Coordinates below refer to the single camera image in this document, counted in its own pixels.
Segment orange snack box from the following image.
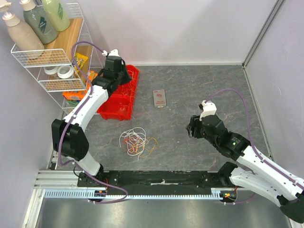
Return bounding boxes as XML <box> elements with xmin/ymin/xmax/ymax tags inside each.
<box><xmin>62</xmin><ymin>90</ymin><xmax>87</xmax><ymax>101</ymax></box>

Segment white tape roll right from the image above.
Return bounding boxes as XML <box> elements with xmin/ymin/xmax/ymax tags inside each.
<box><xmin>57</xmin><ymin>65</ymin><xmax>74</xmax><ymax>79</ymax></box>

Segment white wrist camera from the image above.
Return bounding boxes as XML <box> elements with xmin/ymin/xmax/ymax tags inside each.
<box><xmin>102</xmin><ymin>49</ymin><xmax>120</xmax><ymax>57</ymax></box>
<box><xmin>199</xmin><ymin>100</ymin><xmax>217</xmax><ymax>121</ymax></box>

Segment white tape roll left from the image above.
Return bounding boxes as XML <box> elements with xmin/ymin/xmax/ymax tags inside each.
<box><xmin>44</xmin><ymin>66</ymin><xmax>58</xmax><ymax>76</ymax></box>

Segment beige pump bottle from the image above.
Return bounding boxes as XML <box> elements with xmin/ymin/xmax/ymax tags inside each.
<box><xmin>0</xmin><ymin>0</ymin><xmax>45</xmax><ymax>59</ymax></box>

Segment grey green pump bottle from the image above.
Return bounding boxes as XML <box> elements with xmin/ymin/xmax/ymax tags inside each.
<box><xmin>19</xmin><ymin>0</ymin><xmax>58</xmax><ymax>45</ymax></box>

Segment red plastic bin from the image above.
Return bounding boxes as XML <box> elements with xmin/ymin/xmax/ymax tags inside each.
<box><xmin>126</xmin><ymin>65</ymin><xmax>140</xmax><ymax>83</ymax></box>
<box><xmin>96</xmin><ymin>95</ymin><xmax>133</xmax><ymax>121</ymax></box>
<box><xmin>113</xmin><ymin>81</ymin><xmax>137</xmax><ymax>99</ymax></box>

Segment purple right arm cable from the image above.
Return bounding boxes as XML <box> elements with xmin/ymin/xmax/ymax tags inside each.
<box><xmin>205</xmin><ymin>88</ymin><xmax>304</xmax><ymax>205</ymax></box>

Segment orange white wire bundle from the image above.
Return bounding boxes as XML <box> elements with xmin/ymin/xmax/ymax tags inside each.
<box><xmin>118</xmin><ymin>126</ymin><xmax>159</xmax><ymax>163</ymax></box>

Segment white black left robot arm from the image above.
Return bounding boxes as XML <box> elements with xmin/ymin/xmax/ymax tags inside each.
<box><xmin>51</xmin><ymin>56</ymin><xmax>132</xmax><ymax>187</ymax></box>

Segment light green bottle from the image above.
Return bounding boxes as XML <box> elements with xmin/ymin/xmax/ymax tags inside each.
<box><xmin>42</xmin><ymin>0</ymin><xmax>70</xmax><ymax>32</ymax></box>

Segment orange green small boxes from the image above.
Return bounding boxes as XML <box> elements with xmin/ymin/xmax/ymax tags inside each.
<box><xmin>86</xmin><ymin>70</ymin><xmax>98</xmax><ymax>90</ymax></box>

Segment red plastic bin near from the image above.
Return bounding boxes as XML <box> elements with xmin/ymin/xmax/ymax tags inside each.
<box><xmin>96</xmin><ymin>95</ymin><xmax>133</xmax><ymax>121</ymax></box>

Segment white wire shelf rack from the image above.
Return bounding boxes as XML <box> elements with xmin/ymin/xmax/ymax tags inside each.
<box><xmin>11</xmin><ymin>3</ymin><xmax>103</xmax><ymax>114</ymax></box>

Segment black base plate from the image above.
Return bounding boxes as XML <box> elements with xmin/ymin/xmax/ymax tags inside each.
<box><xmin>76</xmin><ymin>170</ymin><xmax>236</xmax><ymax>195</ymax></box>

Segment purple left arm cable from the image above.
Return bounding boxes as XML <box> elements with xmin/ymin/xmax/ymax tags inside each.
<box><xmin>57</xmin><ymin>41</ymin><xmax>128</xmax><ymax>204</ymax></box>

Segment green packet bottom shelf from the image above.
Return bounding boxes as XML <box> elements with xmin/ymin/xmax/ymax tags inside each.
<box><xmin>66</xmin><ymin>100</ymin><xmax>80</xmax><ymax>107</ymax></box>

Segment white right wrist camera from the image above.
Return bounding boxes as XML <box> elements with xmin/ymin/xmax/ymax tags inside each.
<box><xmin>199</xmin><ymin>100</ymin><xmax>217</xmax><ymax>121</ymax></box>

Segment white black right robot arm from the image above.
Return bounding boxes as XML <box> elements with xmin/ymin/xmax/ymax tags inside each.
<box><xmin>186</xmin><ymin>115</ymin><xmax>304</xmax><ymax>224</ymax></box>

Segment white tape roll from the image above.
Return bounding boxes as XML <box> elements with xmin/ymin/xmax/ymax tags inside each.
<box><xmin>44</xmin><ymin>66</ymin><xmax>58</xmax><ymax>76</ymax></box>
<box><xmin>57</xmin><ymin>65</ymin><xmax>74</xmax><ymax>79</ymax></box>

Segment light blue cable duct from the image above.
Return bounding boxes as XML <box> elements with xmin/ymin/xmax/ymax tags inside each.
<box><xmin>44</xmin><ymin>189</ymin><xmax>224</xmax><ymax>200</ymax></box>

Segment yellow candy bag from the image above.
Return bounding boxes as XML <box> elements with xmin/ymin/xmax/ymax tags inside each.
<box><xmin>72</xmin><ymin>52</ymin><xmax>88</xmax><ymax>73</ymax></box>

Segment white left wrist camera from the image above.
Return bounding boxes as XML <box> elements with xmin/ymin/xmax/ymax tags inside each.
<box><xmin>102</xmin><ymin>49</ymin><xmax>120</xmax><ymax>57</ymax></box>

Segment red plastic bin far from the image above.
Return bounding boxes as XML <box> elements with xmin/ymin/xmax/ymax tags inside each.
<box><xmin>126</xmin><ymin>65</ymin><xmax>140</xmax><ymax>83</ymax></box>

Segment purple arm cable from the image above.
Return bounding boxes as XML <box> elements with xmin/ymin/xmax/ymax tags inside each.
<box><xmin>57</xmin><ymin>41</ymin><xmax>128</xmax><ymax>204</ymax></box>
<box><xmin>205</xmin><ymin>88</ymin><xmax>304</xmax><ymax>205</ymax></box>

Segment red plastic bin middle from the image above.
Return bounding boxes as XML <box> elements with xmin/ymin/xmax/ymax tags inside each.
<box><xmin>113</xmin><ymin>81</ymin><xmax>137</xmax><ymax>99</ymax></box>

